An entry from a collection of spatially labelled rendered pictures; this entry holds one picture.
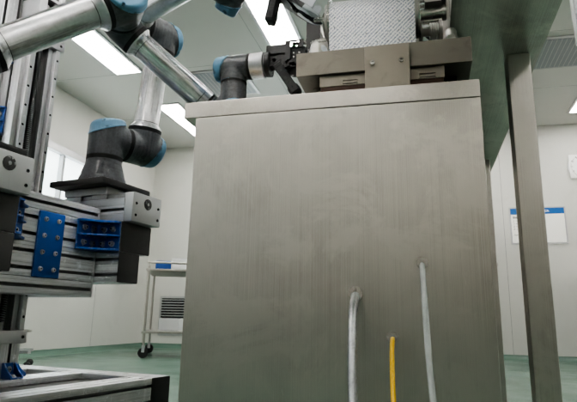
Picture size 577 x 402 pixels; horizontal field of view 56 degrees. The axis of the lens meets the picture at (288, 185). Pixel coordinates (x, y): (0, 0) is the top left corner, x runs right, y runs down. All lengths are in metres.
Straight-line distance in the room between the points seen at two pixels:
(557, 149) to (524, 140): 5.82
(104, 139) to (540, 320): 1.38
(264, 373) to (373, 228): 0.36
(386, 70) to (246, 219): 0.46
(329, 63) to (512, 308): 5.89
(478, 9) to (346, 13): 0.37
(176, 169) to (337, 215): 6.93
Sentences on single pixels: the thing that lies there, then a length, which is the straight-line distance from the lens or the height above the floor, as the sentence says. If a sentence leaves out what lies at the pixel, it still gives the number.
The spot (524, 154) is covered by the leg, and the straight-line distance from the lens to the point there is 1.57.
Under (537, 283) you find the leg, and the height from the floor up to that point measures 0.51.
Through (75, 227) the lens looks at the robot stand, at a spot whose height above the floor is 0.66.
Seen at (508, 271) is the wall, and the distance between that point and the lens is 7.01.
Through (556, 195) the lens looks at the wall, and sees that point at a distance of 7.25.
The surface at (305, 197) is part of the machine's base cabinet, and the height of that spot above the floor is 0.66.
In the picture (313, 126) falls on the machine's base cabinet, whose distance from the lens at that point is 1.19.
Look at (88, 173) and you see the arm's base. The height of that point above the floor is 0.85.
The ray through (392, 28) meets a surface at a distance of 1.56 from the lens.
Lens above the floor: 0.41
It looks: 14 degrees up
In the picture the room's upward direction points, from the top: 1 degrees clockwise
